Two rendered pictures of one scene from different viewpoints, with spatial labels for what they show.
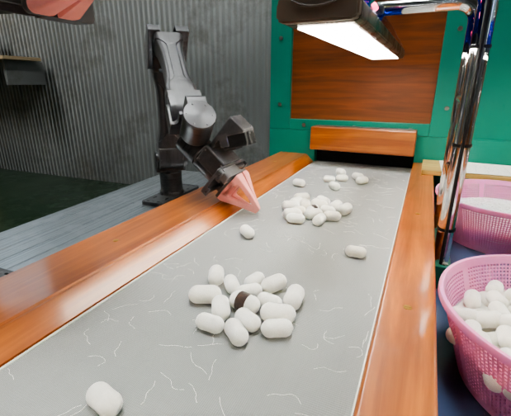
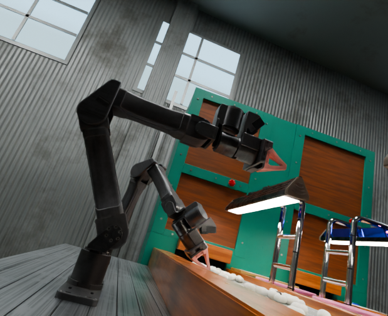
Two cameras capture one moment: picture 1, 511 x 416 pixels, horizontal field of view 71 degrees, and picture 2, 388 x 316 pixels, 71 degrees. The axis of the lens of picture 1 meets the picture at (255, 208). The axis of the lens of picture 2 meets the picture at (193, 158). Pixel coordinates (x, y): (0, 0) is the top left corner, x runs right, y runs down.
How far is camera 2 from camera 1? 0.71 m
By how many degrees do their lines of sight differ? 49
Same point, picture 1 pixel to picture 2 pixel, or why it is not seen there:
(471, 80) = (299, 229)
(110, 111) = not seen: outside the picture
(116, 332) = not seen: hidden behind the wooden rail
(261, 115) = (70, 222)
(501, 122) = (261, 254)
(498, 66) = (261, 229)
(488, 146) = (257, 265)
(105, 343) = not seen: hidden behind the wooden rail
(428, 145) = (233, 259)
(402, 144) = (225, 256)
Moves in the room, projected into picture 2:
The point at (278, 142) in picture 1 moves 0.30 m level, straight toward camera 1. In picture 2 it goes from (153, 241) to (181, 249)
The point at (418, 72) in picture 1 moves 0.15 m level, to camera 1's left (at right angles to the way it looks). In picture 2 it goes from (231, 222) to (213, 215)
